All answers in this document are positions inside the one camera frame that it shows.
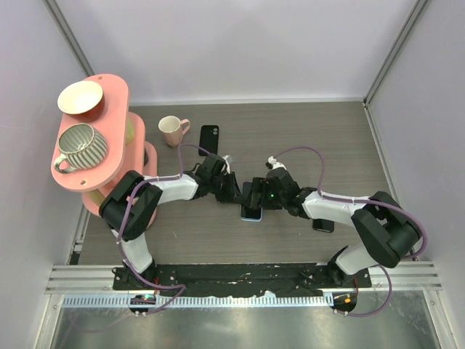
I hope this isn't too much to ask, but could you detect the aluminium frame rail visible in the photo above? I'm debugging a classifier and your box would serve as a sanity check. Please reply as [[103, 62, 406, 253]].
[[46, 262, 442, 308]]

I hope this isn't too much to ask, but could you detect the pink mug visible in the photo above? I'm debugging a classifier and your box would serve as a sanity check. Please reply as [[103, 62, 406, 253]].
[[158, 116, 190, 148]]

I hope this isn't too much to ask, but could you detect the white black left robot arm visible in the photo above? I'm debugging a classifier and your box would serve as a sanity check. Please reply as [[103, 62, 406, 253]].
[[99, 153, 243, 290]]

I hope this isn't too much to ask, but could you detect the pink tiered shelf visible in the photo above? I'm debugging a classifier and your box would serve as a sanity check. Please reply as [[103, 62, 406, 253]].
[[51, 74, 158, 216]]

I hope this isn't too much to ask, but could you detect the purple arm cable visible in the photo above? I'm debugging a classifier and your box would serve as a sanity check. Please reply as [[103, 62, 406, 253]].
[[268, 145, 429, 317], [116, 143, 215, 284]]

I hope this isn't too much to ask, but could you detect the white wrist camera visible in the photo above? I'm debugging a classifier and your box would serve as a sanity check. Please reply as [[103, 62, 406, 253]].
[[222, 155, 233, 174], [265, 156, 287, 171]]

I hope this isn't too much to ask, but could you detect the white bowl red outside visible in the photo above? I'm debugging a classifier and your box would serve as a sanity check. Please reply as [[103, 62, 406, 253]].
[[57, 80, 105, 122]]

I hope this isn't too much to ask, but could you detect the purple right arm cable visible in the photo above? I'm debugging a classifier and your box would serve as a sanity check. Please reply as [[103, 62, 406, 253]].
[[268, 145, 429, 317]]

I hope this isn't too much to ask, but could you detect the blue smartphone black screen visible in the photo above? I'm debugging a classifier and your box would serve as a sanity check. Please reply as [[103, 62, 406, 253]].
[[240, 182, 262, 222]]

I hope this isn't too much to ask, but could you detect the grey striped mug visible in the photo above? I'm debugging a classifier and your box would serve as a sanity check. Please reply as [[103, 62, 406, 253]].
[[53, 123, 108, 174]]

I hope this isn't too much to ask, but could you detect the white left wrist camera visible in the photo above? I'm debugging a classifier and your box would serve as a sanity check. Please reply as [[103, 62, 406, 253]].
[[222, 155, 233, 174]]

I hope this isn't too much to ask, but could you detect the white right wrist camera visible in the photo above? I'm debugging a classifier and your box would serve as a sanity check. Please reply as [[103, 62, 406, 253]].
[[265, 156, 287, 171]]

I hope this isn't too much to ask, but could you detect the black phone case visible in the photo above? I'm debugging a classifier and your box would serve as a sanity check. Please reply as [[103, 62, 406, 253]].
[[198, 125, 219, 156]]

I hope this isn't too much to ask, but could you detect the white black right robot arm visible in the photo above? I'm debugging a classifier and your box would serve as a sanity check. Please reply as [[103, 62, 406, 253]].
[[244, 167, 424, 287]]

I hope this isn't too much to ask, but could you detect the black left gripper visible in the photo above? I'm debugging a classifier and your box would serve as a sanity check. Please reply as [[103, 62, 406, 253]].
[[210, 172, 245, 205]]

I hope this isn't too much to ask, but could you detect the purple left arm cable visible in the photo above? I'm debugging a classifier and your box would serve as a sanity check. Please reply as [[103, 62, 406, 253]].
[[116, 143, 215, 284]]

